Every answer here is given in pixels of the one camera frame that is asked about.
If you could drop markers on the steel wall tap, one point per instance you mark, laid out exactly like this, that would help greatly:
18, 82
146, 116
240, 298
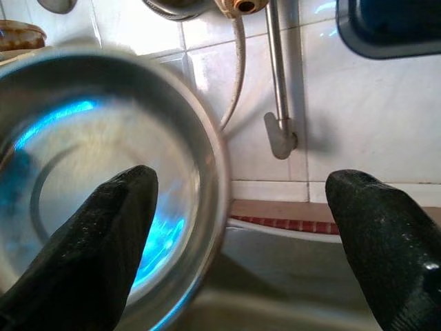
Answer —
279, 69

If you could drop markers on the round steel bowl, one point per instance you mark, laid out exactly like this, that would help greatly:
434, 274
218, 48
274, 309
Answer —
103, 138

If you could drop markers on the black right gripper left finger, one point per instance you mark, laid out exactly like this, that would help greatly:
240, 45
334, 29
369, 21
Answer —
86, 258

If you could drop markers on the round steel fitting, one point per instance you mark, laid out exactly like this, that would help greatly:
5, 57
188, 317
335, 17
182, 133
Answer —
175, 8

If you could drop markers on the dark blue wall tray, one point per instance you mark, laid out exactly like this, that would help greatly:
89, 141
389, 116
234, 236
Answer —
396, 20

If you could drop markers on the stainless steel sink basin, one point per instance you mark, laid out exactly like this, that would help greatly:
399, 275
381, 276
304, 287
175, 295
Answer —
275, 276

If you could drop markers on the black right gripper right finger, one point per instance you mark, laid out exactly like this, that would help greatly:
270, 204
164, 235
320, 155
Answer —
396, 258

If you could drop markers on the brown round lid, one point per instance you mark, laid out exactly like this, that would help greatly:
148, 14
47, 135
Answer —
20, 34

